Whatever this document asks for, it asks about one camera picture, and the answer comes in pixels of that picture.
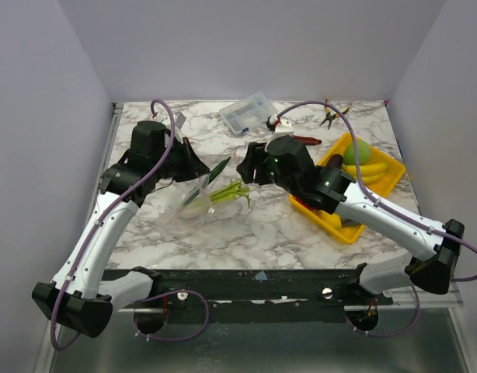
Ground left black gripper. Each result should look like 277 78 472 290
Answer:
152 136 211 183

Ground green toy scallion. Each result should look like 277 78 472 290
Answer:
183 157 231 207

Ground toy celery stalk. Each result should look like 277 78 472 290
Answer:
180 180 251 219

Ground clear zip top bag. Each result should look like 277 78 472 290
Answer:
161 156 232 235

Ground yellow toy banana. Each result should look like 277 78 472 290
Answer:
342 162 388 185

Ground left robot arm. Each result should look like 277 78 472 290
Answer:
32 120 210 338

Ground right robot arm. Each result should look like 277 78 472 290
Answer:
237 136 464 305

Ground clear plastic organizer box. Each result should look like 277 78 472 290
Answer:
218 92 278 137

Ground red black utility knife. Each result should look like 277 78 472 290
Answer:
294 136 322 146

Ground purple toy eggplant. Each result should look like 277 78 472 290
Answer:
326 154 343 169

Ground yellow black pliers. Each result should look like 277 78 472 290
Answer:
320 104 352 129

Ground yellow toy lemon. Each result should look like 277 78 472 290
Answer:
320 211 342 230

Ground green toy cabbage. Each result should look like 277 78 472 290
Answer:
343 140 372 166

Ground yellow plastic tray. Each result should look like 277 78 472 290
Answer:
288 132 406 244

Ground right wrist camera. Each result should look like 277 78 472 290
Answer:
265 120 294 150

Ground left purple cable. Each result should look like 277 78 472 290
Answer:
50 99 212 351

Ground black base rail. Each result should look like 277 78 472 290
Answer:
130 270 392 325

